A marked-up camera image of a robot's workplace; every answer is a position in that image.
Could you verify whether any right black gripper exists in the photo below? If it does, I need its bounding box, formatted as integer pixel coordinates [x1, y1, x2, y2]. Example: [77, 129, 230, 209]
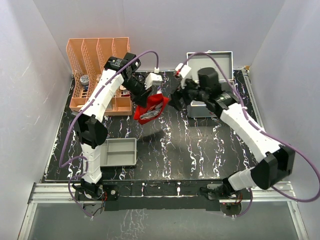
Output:
[168, 74, 209, 111]

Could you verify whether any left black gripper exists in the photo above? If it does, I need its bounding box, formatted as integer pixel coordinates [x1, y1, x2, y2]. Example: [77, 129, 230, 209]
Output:
[122, 76, 153, 109]

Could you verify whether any red first aid pouch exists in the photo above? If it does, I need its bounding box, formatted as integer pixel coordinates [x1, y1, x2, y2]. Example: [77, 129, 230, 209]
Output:
[133, 93, 170, 125]

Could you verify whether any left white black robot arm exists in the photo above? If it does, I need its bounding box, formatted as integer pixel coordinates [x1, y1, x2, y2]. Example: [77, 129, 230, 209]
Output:
[74, 52, 151, 200]

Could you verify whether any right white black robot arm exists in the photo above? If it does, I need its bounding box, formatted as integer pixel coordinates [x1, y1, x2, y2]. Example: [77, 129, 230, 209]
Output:
[169, 64, 295, 199]

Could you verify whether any grey metal medicine case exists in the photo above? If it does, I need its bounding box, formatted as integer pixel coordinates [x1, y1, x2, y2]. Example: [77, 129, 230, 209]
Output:
[186, 51, 239, 118]

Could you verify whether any round blue tin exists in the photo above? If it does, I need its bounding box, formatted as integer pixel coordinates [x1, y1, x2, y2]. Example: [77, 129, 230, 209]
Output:
[80, 75, 90, 91]

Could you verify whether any orange plastic file organizer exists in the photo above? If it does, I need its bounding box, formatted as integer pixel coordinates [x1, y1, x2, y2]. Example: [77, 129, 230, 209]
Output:
[66, 37, 131, 112]

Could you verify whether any grey plastic divided tray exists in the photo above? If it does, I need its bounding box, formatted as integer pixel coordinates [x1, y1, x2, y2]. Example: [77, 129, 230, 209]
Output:
[100, 138, 137, 167]

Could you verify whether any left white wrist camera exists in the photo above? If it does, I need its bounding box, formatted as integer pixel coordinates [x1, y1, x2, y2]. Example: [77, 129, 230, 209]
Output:
[144, 72, 163, 90]

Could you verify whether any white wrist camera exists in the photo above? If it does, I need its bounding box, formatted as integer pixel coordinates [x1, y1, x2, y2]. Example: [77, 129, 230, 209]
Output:
[174, 63, 192, 80]
[144, 72, 163, 90]

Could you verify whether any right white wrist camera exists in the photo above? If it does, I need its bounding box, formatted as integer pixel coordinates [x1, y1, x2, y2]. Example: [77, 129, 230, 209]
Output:
[174, 63, 192, 80]

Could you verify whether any aluminium frame rail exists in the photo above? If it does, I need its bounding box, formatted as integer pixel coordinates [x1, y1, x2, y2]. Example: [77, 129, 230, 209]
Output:
[17, 67, 309, 240]

